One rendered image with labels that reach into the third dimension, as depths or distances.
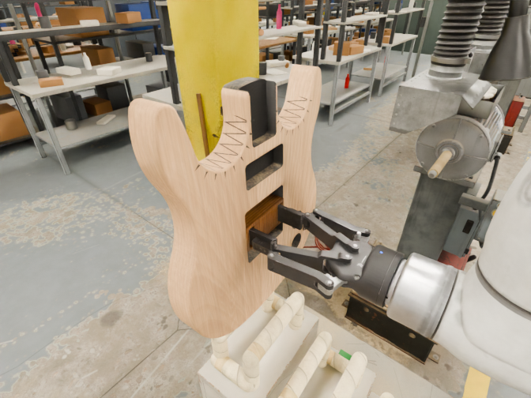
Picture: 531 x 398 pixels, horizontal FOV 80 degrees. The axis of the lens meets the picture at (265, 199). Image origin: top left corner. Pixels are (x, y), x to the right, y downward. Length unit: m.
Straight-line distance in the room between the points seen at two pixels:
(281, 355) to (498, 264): 0.53
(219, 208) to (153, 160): 0.11
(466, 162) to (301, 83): 0.97
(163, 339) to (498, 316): 1.96
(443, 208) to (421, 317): 1.30
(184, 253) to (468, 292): 0.32
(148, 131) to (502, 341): 0.39
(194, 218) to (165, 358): 1.77
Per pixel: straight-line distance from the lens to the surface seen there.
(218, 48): 1.42
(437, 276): 0.42
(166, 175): 0.33
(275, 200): 0.53
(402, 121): 1.10
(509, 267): 0.35
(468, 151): 1.39
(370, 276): 0.42
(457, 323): 0.41
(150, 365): 2.12
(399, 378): 1.01
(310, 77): 0.53
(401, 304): 0.42
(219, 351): 0.72
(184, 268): 0.43
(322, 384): 0.85
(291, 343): 0.79
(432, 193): 1.67
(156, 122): 0.31
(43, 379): 2.32
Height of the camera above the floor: 1.78
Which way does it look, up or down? 34 degrees down
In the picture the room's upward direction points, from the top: straight up
